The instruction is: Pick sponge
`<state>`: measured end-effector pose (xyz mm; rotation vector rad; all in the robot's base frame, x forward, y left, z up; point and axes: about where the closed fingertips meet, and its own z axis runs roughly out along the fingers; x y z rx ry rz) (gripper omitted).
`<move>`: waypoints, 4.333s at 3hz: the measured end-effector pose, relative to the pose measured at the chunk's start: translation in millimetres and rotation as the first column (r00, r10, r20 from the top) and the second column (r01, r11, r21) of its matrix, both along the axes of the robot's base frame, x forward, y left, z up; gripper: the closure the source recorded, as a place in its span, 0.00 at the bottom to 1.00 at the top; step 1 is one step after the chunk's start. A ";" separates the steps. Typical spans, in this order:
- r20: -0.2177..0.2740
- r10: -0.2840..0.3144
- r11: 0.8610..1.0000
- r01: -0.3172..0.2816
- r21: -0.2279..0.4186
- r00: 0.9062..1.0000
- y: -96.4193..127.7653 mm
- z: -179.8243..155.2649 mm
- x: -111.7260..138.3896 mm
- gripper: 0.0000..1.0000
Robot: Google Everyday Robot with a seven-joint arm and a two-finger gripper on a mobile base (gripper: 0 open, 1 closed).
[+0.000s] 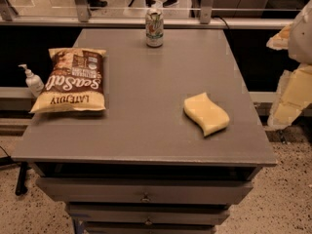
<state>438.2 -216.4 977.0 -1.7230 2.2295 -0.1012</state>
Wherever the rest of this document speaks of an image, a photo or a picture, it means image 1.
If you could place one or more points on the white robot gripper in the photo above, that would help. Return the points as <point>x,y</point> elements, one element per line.
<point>301,36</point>

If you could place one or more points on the yellow wavy sponge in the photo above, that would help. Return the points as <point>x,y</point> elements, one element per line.
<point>209,116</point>

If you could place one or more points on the white green soda can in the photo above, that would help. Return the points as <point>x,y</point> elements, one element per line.
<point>154,28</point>

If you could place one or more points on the grey drawer cabinet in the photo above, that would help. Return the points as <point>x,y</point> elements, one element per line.
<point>142,166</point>

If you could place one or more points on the person's black shoe left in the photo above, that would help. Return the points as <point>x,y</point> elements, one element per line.
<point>98,4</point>

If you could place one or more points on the brown sea salt chip bag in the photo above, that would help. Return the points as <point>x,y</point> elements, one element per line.
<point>75,83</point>

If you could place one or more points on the white pump soap bottle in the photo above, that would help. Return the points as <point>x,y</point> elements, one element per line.
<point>33,81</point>

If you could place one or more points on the black stand leg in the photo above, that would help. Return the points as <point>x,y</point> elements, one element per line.
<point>23,167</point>

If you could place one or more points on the metal window rail frame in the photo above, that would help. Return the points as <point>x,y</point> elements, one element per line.
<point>77,13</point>

